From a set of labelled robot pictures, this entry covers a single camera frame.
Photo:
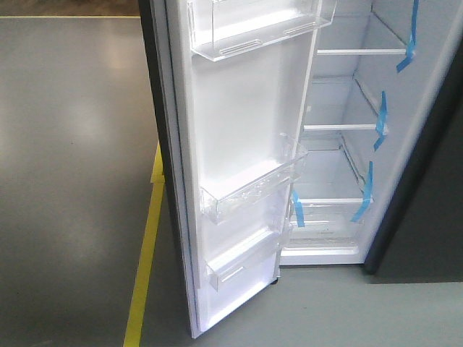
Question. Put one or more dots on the white fridge door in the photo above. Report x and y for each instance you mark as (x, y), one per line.
(213, 120)

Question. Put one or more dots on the clear fridge crisper drawer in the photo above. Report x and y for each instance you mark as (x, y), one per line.
(325, 221)

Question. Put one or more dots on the dark grey fridge body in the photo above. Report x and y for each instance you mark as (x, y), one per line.
(381, 127)

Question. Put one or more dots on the clear middle door bin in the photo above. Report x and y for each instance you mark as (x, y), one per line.
(279, 167)

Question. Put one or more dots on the clear door bin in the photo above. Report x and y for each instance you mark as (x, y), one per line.
(222, 29)
(279, 167)
(249, 252)

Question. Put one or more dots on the clear lower door bin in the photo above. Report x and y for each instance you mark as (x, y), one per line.
(249, 252)

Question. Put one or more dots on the clear upper door bin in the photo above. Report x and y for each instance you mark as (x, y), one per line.
(222, 29)

